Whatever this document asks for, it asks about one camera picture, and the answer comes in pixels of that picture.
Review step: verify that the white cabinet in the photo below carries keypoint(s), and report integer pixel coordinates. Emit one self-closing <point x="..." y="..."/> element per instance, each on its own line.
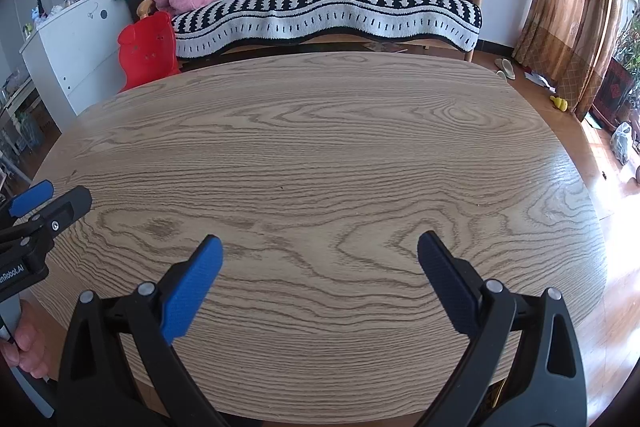
<point x="85" y="52"/>

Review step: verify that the brown patterned curtain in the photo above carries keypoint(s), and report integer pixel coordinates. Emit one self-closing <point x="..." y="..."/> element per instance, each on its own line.
<point x="565" y="7"/>

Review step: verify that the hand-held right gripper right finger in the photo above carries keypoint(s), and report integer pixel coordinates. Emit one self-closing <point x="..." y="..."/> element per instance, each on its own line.
<point x="450" y="287"/>

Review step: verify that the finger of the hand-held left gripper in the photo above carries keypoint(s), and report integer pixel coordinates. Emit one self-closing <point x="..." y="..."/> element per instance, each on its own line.
<point x="65" y="209"/>
<point x="30" y="199"/>

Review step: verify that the flat white paper sheet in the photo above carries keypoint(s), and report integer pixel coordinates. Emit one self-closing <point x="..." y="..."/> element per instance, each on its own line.
<point x="537" y="79"/>

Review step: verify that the yellow rubber toy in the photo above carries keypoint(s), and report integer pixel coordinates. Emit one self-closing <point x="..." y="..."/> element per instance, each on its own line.
<point x="559" y="103"/>

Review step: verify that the dark green bottle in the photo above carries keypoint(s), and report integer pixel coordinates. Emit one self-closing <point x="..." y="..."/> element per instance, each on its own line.
<point x="40" y="7"/>

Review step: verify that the person's left hand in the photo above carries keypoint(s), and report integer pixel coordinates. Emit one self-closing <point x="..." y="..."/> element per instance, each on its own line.
<point x="30" y="347"/>

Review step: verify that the red plastic child chair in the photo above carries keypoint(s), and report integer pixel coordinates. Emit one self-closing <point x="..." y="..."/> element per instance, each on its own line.
<point x="147" y="52"/>

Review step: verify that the blue water jug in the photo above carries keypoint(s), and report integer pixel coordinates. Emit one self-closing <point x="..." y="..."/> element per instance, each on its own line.
<point x="32" y="129"/>

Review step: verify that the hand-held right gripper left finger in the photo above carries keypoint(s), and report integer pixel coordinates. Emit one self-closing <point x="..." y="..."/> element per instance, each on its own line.
<point x="192" y="292"/>

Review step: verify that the dark red cabinet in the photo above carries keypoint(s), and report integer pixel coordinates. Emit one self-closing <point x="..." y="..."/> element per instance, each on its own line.
<point x="617" y="94"/>

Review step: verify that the white plastic bag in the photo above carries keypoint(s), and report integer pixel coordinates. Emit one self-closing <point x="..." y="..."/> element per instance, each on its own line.
<point x="622" y="142"/>

